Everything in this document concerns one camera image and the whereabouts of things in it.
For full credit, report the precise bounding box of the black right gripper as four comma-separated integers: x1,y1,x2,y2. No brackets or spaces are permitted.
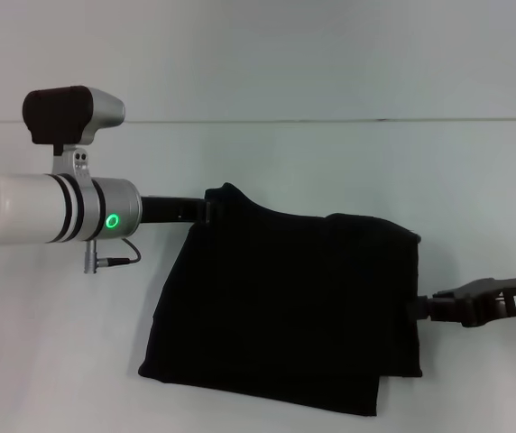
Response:
405,275,516,329

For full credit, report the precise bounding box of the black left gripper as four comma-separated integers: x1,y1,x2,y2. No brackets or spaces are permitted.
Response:
139,194,217,226

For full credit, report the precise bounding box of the black t-shirt with white print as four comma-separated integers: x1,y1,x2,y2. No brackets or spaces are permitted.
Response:
138,182,423,406

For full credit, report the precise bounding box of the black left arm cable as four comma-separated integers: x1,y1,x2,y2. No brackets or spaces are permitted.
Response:
82,237,143,274

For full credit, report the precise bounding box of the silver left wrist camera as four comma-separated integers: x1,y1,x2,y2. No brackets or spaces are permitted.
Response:
22,84,126,181

